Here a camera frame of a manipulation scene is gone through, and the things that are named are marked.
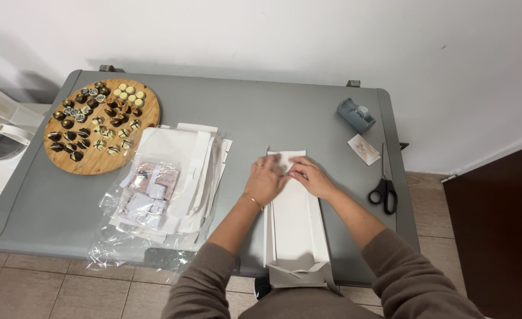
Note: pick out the metal table bracket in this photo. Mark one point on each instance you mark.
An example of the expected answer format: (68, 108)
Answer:
(353, 83)
(403, 146)
(107, 68)

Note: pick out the grey tape dispenser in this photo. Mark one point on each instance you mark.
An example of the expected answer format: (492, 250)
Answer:
(354, 116)

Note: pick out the person's lap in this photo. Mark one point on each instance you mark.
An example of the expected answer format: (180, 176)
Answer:
(305, 308)

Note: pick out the packet of white cards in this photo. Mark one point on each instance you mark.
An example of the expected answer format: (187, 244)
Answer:
(143, 210)

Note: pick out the long white cardboard box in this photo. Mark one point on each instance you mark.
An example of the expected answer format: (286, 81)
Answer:
(294, 230)

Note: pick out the white appliance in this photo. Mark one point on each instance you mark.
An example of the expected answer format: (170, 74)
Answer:
(2, 146)

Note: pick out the clear plastic bag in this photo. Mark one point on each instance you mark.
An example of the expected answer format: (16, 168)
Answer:
(123, 252)

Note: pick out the person's right fingers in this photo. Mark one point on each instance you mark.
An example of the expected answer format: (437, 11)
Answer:
(297, 167)

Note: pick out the group of assorted chocolates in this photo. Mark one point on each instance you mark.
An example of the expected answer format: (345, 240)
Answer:
(95, 117)

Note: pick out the packet of pink cards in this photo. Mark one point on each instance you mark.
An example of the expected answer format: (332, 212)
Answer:
(152, 177)

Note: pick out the person's black shoe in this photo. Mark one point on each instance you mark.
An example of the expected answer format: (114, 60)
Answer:
(262, 289)

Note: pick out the round wooden board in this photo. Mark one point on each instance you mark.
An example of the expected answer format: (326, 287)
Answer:
(97, 161)

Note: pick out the dark brown door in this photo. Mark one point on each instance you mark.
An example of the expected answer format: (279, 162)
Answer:
(500, 239)

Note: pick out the small beige printed card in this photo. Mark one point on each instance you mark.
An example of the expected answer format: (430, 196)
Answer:
(363, 149)

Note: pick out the person's left hand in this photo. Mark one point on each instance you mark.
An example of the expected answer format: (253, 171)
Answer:
(263, 181)

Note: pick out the person's right hand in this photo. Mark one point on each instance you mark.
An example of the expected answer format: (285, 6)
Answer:
(314, 179)

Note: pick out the person's left fingers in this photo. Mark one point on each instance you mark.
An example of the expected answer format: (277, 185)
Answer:
(270, 165)

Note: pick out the stack of flat white cartons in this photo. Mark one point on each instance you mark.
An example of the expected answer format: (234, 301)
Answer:
(194, 177)

